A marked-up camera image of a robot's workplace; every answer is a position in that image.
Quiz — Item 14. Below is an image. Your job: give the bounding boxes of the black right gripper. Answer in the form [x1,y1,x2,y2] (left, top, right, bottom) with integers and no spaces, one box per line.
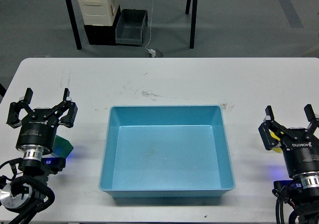
[258,104,319,178]

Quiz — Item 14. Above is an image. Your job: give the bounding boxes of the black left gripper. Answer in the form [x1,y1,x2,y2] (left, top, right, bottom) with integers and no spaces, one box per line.
[6,88,78,155]

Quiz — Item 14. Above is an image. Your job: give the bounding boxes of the yellow block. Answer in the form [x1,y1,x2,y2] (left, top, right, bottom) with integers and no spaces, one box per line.
[270,131,283,154]

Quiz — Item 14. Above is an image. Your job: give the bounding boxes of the green block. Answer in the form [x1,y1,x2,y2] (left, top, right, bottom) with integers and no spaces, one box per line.
[51,135,74,158]

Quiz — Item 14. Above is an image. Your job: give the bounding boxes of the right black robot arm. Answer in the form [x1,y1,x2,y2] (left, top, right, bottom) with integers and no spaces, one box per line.
[258,104,319,224]

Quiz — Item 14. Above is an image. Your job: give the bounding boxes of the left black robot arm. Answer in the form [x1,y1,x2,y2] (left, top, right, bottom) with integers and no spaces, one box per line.
[0,88,78,224]

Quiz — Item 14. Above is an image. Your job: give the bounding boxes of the black box under crate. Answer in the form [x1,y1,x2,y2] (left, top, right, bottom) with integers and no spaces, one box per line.
[84,6,121,46]

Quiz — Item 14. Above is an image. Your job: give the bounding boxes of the left black table leg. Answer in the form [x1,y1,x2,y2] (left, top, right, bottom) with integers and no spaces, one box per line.
[65,0,82,50]

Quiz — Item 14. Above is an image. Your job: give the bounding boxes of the blue plastic tray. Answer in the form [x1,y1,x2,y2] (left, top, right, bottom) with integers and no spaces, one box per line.
[99,105,235,199]

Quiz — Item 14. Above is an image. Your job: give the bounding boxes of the grey plastic bin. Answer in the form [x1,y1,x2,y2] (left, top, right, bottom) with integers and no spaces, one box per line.
[115,9,148,46]

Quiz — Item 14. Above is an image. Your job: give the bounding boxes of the cream plastic crate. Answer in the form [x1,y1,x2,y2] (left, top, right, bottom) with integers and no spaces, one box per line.
[77,0,119,26]

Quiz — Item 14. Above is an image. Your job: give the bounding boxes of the white power adapter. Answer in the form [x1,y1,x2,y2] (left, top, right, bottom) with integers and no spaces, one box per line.
[149,49,156,58]

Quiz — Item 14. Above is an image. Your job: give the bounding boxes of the right black table leg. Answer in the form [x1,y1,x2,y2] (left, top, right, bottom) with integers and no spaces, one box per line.
[189,0,198,49]

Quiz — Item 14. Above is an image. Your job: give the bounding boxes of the white hanging cable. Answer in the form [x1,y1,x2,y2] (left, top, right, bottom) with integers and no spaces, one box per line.
[145,0,154,51]

